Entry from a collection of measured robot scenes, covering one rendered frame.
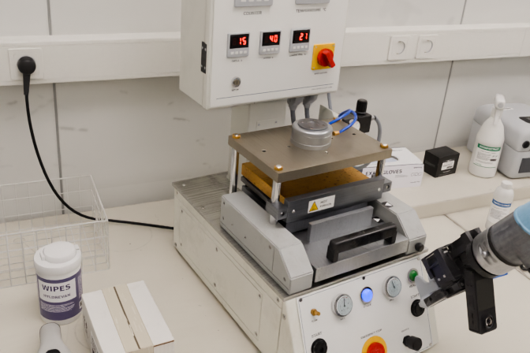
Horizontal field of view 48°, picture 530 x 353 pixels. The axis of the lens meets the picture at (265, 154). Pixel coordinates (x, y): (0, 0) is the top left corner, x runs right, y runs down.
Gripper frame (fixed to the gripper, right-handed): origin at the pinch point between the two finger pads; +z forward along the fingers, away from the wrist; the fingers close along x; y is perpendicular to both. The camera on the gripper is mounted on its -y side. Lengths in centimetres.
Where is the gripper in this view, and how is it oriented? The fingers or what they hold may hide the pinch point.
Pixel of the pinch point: (426, 306)
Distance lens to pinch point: 122.6
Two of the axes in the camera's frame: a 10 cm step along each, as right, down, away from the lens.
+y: -3.9, -8.4, 3.8
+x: -8.5, 1.6, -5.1
